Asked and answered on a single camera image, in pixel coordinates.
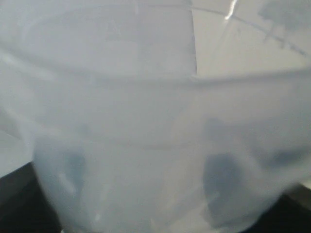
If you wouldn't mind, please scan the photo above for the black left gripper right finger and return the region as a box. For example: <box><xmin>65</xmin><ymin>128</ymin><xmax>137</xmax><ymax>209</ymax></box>
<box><xmin>252</xmin><ymin>185</ymin><xmax>311</xmax><ymax>233</ymax></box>

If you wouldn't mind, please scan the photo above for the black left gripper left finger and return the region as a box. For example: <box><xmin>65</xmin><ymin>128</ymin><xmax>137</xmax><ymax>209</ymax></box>
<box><xmin>0</xmin><ymin>163</ymin><xmax>61</xmax><ymax>233</ymax></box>

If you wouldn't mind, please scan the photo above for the clear plastic pitcher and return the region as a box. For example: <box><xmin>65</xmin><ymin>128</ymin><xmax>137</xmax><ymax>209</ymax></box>
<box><xmin>0</xmin><ymin>0</ymin><xmax>311</xmax><ymax>233</ymax></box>

